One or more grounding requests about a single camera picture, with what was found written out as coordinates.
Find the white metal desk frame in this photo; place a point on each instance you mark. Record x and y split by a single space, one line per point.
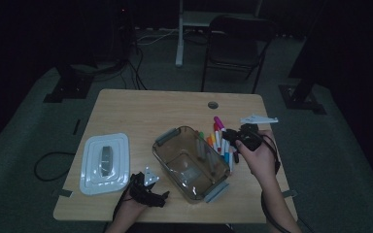
187 22

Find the person's left hand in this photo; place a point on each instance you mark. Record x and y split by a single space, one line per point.
132 207

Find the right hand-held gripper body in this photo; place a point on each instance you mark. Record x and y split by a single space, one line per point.
251 137

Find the pile of coloured markers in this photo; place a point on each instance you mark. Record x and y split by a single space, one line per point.
220 147

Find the grey tape piece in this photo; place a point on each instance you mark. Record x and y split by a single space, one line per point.
64 193
289 193

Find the clear plastic storage box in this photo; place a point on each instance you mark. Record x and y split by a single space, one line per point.
191 165

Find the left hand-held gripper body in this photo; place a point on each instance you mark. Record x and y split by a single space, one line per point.
144 191

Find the person's right hand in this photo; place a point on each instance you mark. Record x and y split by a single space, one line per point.
260 161

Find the magenta cap marker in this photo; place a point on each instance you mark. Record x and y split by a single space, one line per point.
219 123

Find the black stand with base plate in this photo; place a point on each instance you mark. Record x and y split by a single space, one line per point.
68 85
301 97

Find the small black floor strip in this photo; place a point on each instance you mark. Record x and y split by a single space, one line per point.
76 126

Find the white box lid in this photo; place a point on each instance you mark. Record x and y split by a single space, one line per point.
105 163

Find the black folding chair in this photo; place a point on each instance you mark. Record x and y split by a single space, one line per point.
236 48

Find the grey round table grommet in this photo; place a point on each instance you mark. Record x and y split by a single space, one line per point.
213 105

